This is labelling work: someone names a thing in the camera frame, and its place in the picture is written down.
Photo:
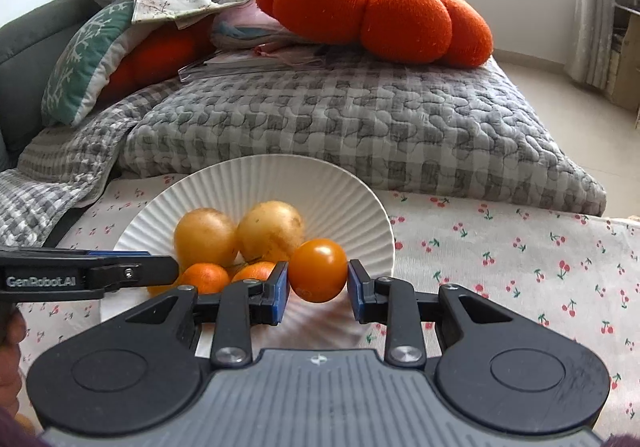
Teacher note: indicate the clear folder with magazines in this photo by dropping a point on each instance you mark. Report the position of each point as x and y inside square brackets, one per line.
[240, 64]

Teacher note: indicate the cherry print cloth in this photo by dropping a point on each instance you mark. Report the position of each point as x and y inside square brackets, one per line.
[500, 277]

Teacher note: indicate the yellow-orange cherry tomato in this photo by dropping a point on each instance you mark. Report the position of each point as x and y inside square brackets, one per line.
[317, 269]

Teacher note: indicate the white ribbed plate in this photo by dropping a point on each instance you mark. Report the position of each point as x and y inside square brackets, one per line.
[325, 197]

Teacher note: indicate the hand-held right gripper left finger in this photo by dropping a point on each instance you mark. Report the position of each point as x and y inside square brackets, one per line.
[281, 294]

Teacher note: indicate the person's left hand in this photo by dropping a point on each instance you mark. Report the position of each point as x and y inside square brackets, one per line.
[9, 367]

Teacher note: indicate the orange mandarin with stem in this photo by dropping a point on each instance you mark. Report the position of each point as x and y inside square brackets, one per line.
[252, 272]

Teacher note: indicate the grey checked quilt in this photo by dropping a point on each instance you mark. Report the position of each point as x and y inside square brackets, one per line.
[60, 177]

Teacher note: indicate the large golden yellow fruit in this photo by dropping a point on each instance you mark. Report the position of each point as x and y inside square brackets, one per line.
[206, 237]

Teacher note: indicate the green branch print cushion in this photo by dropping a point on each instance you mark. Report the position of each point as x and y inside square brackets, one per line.
[85, 62]

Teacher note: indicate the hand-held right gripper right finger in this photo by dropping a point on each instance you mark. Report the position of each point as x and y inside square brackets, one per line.
[356, 294]

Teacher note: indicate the orange persimmon plush cushion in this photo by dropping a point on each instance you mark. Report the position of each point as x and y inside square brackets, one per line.
[375, 12]

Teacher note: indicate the grey curtain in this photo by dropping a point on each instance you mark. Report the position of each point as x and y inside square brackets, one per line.
[595, 2]

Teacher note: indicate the wooden shelf unit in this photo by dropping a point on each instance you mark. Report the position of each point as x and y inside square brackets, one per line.
[625, 52]

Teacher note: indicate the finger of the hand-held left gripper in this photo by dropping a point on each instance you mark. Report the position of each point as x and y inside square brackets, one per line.
[50, 256]
[125, 272]

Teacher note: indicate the grey checked quilted cushion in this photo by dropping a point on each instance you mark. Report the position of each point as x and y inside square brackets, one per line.
[375, 127]

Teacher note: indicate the pale speckled yellow fruit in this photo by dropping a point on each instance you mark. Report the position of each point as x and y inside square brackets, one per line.
[270, 229]

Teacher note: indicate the grey sofa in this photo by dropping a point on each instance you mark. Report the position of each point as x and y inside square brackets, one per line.
[25, 52]

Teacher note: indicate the pink plastic bag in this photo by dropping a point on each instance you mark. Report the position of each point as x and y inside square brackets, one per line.
[245, 27]

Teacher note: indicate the plain orange cushion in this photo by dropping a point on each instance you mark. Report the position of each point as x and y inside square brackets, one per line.
[150, 57]

